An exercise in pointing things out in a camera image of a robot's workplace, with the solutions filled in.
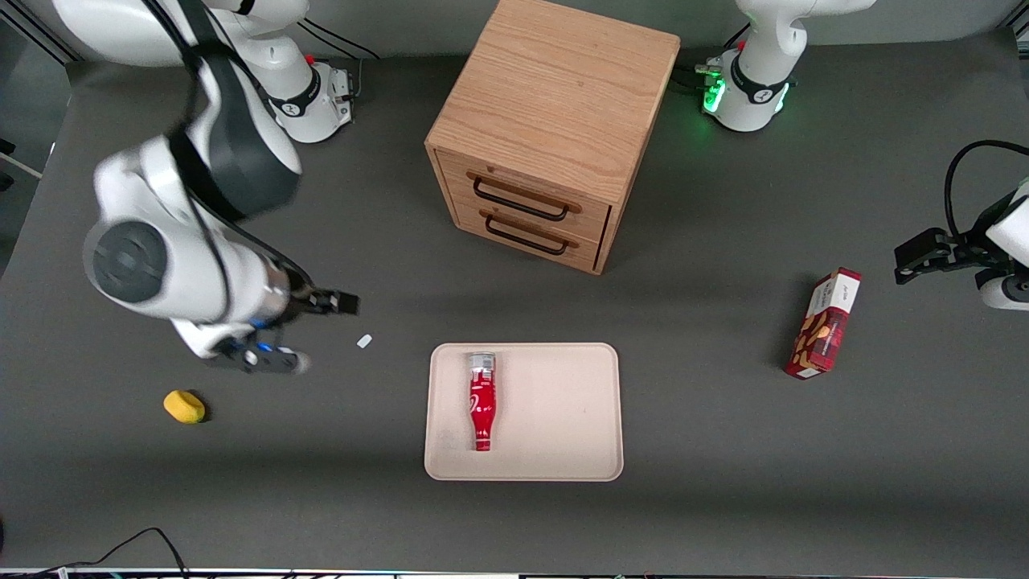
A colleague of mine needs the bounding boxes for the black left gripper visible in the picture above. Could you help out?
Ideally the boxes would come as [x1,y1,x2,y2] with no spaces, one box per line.
[894,191,1015,286]

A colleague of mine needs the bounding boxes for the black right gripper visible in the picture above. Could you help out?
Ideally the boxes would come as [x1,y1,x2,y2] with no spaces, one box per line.
[269,259,360,326]

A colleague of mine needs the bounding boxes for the red coke bottle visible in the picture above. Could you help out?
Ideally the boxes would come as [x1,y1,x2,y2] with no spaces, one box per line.
[467,351,498,453]

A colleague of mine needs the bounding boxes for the beige plastic tray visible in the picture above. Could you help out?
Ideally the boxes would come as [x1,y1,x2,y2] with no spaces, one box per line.
[424,343,625,483]

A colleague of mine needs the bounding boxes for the red snack box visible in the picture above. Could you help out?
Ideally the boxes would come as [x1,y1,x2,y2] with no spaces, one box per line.
[785,267,863,380]

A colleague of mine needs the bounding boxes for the yellow sponge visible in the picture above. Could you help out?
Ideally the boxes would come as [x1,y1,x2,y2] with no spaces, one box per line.
[163,390,206,425]

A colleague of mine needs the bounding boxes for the wooden drawer cabinet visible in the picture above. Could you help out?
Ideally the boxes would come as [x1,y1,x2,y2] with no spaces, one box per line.
[424,0,682,277]

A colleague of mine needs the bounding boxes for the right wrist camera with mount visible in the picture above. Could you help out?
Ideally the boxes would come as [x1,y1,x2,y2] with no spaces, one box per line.
[205,322,311,376]

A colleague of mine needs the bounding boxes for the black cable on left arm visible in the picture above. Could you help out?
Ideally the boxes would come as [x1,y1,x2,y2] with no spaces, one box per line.
[944,140,1029,239]

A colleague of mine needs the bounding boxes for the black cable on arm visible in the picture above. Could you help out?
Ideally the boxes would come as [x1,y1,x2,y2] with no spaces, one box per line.
[944,140,1029,239]
[143,0,316,322]

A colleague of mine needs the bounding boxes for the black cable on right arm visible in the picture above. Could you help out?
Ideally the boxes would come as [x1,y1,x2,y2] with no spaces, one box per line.
[143,0,316,322]

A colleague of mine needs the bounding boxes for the black drawer handle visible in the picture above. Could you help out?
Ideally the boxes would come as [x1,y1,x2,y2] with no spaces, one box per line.
[484,215,569,257]
[472,177,571,223]

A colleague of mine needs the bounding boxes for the black cables at right arm base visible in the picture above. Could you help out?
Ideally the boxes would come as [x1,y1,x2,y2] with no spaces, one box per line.
[296,16,383,104]

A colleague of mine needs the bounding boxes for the black cables at arm base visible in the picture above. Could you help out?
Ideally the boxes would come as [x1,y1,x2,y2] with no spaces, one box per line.
[296,16,383,104]
[671,24,752,96]

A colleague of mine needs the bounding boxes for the black cables at left arm base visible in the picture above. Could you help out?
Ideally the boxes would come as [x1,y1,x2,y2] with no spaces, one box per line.
[671,24,752,96]

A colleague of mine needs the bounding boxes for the black cable at table edge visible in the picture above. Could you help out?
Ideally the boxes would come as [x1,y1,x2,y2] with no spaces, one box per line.
[0,527,191,579]

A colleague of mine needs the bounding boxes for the aluminium frame rail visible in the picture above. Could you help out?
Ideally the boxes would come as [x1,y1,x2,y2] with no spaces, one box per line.
[12,8,83,64]

